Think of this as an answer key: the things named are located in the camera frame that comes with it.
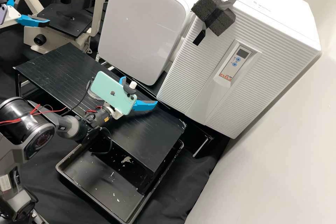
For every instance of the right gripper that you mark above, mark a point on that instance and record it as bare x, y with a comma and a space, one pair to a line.
116, 114

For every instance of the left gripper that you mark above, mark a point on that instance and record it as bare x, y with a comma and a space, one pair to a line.
13, 16

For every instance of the petri dish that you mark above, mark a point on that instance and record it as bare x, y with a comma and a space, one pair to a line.
89, 91

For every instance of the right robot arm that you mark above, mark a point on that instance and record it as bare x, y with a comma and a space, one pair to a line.
23, 127

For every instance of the incubator door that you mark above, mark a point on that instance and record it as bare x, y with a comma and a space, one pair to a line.
197, 90

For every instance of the black platform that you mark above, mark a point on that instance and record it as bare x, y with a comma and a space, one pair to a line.
199, 140
52, 69

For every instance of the white box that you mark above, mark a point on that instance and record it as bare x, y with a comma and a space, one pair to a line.
144, 24

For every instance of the black tray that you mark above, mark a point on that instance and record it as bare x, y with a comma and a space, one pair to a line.
92, 182

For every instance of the left wrist camera phone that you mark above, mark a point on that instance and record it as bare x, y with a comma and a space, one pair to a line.
2, 14

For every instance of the wrist camera phone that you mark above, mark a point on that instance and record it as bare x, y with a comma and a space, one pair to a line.
2, 14
110, 92

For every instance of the right wrist camera phone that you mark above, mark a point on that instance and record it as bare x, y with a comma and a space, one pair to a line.
110, 92

